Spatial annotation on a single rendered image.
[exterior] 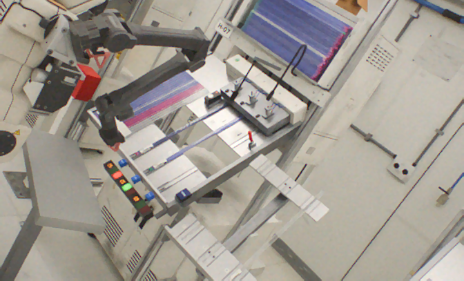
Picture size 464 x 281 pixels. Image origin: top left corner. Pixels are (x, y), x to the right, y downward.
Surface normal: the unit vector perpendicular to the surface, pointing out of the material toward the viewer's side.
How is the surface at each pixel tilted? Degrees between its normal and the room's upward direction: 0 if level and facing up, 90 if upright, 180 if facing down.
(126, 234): 90
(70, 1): 90
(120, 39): 104
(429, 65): 90
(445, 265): 44
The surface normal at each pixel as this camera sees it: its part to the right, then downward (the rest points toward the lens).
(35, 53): 0.55, 0.54
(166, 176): -0.04, -0.69
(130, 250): -0.60, -0.13
